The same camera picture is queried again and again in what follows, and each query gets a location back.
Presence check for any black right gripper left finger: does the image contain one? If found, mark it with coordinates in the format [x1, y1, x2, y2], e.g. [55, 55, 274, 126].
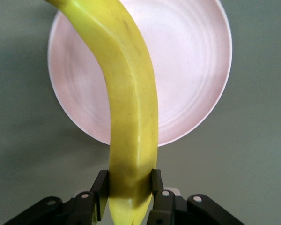
[2, 170, 110, 225]

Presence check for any yellow banana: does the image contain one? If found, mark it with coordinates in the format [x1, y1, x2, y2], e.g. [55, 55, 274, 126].
[41, 0, 160, 225]

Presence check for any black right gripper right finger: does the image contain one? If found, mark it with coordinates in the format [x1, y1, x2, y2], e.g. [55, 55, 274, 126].
[146, 168, 245, 225]

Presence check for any pink plate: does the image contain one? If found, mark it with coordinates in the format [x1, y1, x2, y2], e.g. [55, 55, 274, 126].
[47, 0, 232, 147]

